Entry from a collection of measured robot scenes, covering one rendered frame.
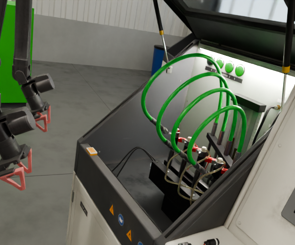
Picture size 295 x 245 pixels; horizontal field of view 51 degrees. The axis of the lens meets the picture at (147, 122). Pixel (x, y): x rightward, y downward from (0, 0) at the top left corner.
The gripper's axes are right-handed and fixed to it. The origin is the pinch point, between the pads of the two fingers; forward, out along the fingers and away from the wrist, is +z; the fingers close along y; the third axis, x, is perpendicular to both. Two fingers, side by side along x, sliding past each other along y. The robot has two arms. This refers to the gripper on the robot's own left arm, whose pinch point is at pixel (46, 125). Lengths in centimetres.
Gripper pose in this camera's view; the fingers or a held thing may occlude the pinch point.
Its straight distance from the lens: 141.1
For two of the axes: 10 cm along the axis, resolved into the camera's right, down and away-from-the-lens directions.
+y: -1.5, -3.7, 9.2
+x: -9.5, 3.2, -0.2
